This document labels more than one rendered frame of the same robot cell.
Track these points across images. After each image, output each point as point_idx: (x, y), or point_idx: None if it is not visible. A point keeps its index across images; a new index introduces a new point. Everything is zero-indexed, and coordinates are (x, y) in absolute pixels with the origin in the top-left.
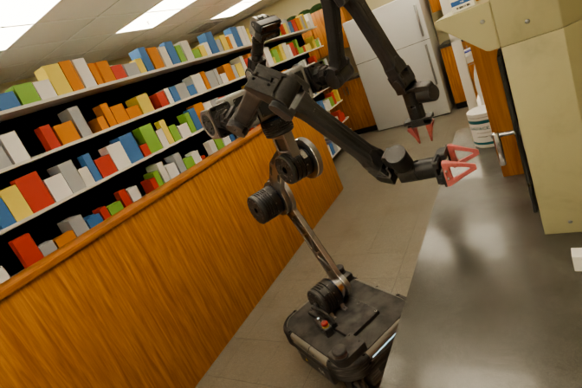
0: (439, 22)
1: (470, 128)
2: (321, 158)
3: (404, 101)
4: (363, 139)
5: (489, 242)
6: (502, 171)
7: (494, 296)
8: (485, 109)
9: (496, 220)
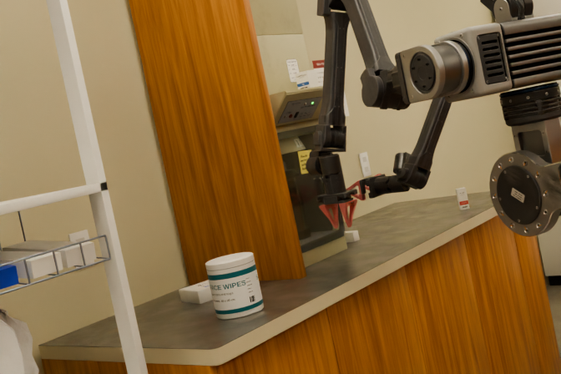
0: None
1: (256, 278)
2: (491, 198)
3: (341, 164)
4: (418, 138)
5: (379, 245)
6: (305, 269)
7: (405, 231)
8: (231, 255)
9: (359, 253)
